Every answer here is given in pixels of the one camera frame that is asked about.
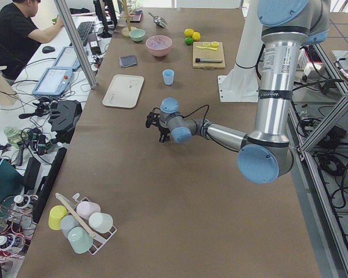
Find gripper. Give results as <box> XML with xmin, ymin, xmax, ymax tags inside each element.
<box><xmin>158</xmin><ymin>125</ymin><xmax>171</xmax><ymax>142</ymax></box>

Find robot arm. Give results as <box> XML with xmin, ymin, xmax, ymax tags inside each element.
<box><xmin>146</xmin><ymin>1</ymin><xmax>331</xmax><ymax>184</ymax></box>

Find light blue plastic cup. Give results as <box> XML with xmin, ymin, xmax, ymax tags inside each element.
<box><xmin>162</xmin><ymin>69</ymin><xmax>175</xmax><ymax>86</ymax></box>

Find pile of clear ice cubes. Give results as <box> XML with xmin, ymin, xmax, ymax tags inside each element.
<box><xmin>146</xmin><ymin>36</ymin><xmax>171</xmax><ymax>50</ymax></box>

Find white cup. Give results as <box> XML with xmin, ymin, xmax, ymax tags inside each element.
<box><xmin>88</xmin><ymin>213</ymin><xmax>113</xmax><ymax>233</ymax></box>

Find pink cup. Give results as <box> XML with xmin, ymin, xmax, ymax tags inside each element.
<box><xmin>76</xmin><ymin>201</ymin><xmax>101</xmax><ymax>221</ymax></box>

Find steel ice scoop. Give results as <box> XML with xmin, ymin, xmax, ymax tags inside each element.
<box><xmin>148</xmin><ymin>12</ymin><xmax>168</xmax><ymax>28</ymax></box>

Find grey cup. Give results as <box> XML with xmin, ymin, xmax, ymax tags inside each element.
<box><xmin>60</xmin><ymin>215</ymin><xmax>79</xmax><ymax>238</ymax></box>

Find yellow cup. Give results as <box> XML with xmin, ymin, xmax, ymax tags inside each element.
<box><xmin>48</xmin><ymin>205</ymin><xmax>68</xmax><ymax>231</ymax></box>

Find mint green cup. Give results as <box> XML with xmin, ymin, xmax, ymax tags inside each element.
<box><xmin>67</xmin><ymin>226</ymin><xmax>93</xmax><ymax>254</ymax></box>

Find cream rabbit tray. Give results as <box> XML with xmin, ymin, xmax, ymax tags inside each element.
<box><xmin>102</xmin><ymin>74</ymin><xmax>144</xmax><ymax>109</ymax></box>

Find steel muddler black tip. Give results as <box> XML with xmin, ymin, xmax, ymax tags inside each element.
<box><xmin>195</xmin><ymin>58</ymin><xmax>223</xmax><ymax>63</ymax></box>

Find bamboo cutting board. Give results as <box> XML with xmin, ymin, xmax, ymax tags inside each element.
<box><xmin>192</xmin><ymin>42</ymin><xmax>226</xmax><ymax>70</ymax></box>

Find pink bowl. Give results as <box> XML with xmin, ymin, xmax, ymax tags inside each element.
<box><xmin>146</xmin><ymin>35</ymin><xmax>172</xmax><ymax>57</ymax></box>

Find yellow plastic knife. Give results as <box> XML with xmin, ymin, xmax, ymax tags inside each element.
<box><xmin>195</xmin><ymin>46</ymin><xmax>218</xmax><ymax>51</ymax></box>

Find green lime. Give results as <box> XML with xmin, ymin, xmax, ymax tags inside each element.
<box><xmin>184</xmin><ymin>37</ymin><xmax>193</xmax><ymax>45</ymax></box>

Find yellow lemon right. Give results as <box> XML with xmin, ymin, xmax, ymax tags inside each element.
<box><xmin>192</xmin><ymin>32</ymin><xmax>201</xmax><ymax>41</ymax></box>

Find mint green bowl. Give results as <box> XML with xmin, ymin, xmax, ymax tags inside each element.
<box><xmin>129</xmin><ymin>28</ymin><xmax>146</xmax><ymax>42</ymax></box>

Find wooden mug tree stand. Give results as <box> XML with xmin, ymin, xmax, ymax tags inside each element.
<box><xmin>121</xmin><ymin>0</ymin><xmax>137</xmax><ymax>37</ymax></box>

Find dark red tray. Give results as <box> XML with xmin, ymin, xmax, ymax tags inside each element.
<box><xmin>128</xmin><ymin>10</ymin><xmax>143</xmax><ymax>23</ymax></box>

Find black box on desk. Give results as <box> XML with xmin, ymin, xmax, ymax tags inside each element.
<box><xmin>88</xmin><ymin>33</ymin><xmax>102</xmax><ymax>55</ymax></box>

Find teach pendant near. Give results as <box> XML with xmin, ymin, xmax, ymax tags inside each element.
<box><xmin>32</xmin><ymin>67</ymin><xmax>73</xmax><ymax>96</ymax></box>

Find teach pendant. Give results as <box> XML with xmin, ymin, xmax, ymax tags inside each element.
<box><xmin>32</xmin><ymin>67</ymin><xmax>73</xmax><ymax>96</ymax></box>
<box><xmin>53</xmin><ymin>46</ymin><xmax>81</xmax><ymax>71</ymax></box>

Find teach pendant far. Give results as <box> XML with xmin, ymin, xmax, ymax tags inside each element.
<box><xmin>53</xmin><ymin>46</ymin><xmax>81</xmax><ymax>71</ymax></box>

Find black keyboard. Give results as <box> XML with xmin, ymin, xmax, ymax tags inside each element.
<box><xmin>77</xmin><ymin>21</ymin><xmax>95</xmax><ymax>46</ymax></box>

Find black monitor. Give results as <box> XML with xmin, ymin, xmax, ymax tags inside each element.
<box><xmin>93</xmin><ymin>0</ymin><xmax>118</xmax><ymax>38</ymax></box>

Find black computer mouse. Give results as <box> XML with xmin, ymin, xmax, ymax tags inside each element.
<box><xmin>42</xmin><ymin>46</ymin><xmax>55</xmax><ymax>54</ymax></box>

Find person in black shirt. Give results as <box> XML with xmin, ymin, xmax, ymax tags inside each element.
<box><xmin>0</xmin><ymin>1</ymin><xmax>63</xmax><ymax>80</ymax></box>

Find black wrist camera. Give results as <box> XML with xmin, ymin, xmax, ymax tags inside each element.
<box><xmin>145</xmin><ymin>107</ymin><xmax>160</xmax><ymax>128</ymax></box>

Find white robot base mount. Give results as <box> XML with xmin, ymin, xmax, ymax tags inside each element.
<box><xmin>218</xmin><ymin>0</ymin><xmax>263</xmax><ymax>103</ymax></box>

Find black plastic bracket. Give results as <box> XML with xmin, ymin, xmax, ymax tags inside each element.
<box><xmin>48</xmin><ymin>100</ymin><xmax>82</xmax><ymax>144</ymax></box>

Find wooden rack handle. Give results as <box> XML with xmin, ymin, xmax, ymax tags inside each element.
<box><xmin>55</xmin><ymin>192</ymin><xmax>96</xmax><ymax>238</ymax></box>

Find white wire cup rack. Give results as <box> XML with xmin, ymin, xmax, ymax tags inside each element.
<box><xmin>72</xmin><ymin>192</ymin><xmax>117</xmax><ymax>255</ymax></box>

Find aluminium frame post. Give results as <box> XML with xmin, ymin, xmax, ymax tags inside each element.
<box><xmin>54</xmin><ymin>0</ymin><xmax>97</xmax><ymax>89</ymax></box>

